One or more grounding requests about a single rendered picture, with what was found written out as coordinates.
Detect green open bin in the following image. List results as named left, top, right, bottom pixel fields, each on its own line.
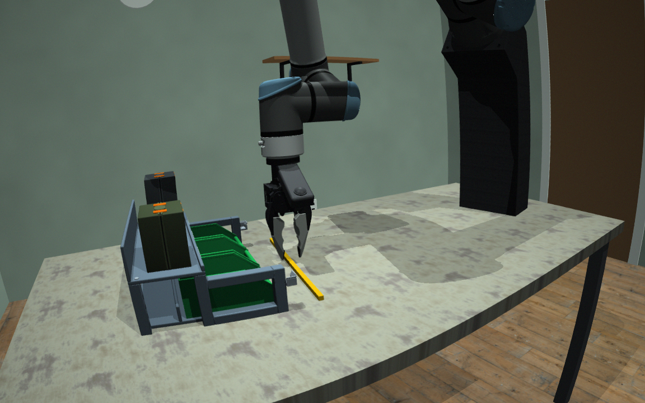
left=190, top=223, right=246, bottom=248
left=178, top=252, right=274, bottom=318
left=195, top=236, right=259, bottom=266

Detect yellow bar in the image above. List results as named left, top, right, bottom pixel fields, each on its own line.
left=270, top=238, right=324, bottom=301

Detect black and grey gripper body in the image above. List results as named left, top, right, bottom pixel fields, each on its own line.
left=264, top=156, right=303, bottom=216

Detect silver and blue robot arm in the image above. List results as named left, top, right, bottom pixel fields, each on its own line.
left=258, top=0, right=535, bottom=208

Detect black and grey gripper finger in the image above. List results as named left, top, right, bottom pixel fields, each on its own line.
left=293, top=206, right=312, bottom=257
left=265, top=202, right=285, bottom=260

